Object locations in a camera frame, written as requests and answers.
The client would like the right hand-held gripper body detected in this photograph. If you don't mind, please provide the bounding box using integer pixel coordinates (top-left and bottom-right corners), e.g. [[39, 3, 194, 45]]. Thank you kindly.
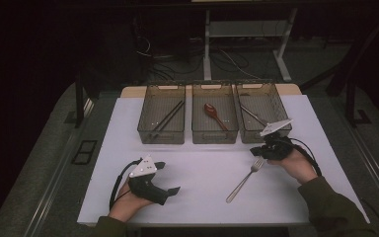
[[260, 118, 294, 161]]

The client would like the person's left hand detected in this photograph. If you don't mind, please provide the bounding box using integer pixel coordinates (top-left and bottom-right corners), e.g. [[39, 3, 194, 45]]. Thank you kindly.
[[108, 182, 153, 223]]

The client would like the silver metal fork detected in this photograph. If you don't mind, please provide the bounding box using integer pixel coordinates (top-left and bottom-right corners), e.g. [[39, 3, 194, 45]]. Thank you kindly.
[[225, 158, 265, 204]]

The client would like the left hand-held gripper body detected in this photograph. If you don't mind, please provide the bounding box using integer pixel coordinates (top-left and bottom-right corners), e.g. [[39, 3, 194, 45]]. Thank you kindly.
[[127, 155, 171, 205]]

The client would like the brown wooden spoon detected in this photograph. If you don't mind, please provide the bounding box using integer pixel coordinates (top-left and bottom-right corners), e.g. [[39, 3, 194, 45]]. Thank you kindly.
[[203, 103, 230, 132]]

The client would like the clear smoky plastic bin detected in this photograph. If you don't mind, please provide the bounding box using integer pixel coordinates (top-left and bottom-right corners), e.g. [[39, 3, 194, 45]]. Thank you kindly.
[[190, 82, 240, 145], [137, 82, 187, 145], [235, 81, 293, 144]]

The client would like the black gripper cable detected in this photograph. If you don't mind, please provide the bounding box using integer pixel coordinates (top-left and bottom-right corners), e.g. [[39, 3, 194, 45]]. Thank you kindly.
[[287, 137, 323, 177], [109, 158, 142, 210]]

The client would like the white floor cable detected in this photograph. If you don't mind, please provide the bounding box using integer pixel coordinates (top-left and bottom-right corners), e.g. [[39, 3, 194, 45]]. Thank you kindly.
[[220, 48, 263, 80]]

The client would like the person's right hand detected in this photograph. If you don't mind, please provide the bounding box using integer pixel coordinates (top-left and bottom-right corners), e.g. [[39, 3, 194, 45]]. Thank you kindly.
[[267, 149, 319, 186]]

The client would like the black metal stand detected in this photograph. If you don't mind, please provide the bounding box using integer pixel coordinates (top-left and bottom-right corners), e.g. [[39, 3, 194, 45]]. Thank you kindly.
[[344, 82, 373, 127]]

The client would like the black floor outlet frame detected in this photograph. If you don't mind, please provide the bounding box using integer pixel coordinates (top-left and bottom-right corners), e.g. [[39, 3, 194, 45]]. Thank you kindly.
[[71, 139, 99, 166]]

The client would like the silver metal knife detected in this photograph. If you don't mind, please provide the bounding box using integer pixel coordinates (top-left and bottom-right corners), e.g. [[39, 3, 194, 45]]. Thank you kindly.
[[240, 104, 268, 127]]

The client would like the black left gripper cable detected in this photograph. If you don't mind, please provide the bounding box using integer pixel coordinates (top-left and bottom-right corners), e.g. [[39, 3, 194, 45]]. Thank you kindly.
[[109, 158, 142, 210]]

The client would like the tangle of black floor cables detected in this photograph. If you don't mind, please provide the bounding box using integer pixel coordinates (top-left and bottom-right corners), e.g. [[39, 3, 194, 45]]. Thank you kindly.
[[134, 34, 267, 82]]

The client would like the white metal desk frame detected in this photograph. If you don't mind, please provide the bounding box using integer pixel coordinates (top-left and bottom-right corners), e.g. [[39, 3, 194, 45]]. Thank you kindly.
[[202, 8, 299, 83]]

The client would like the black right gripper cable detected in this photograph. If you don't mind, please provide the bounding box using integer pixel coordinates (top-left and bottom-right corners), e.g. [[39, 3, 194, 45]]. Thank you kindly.
[[287, 137, 323, 177]]

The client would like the white table mat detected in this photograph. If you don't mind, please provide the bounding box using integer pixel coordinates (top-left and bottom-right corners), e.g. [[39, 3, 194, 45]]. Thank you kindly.
[[77, 94, 370, 226]]

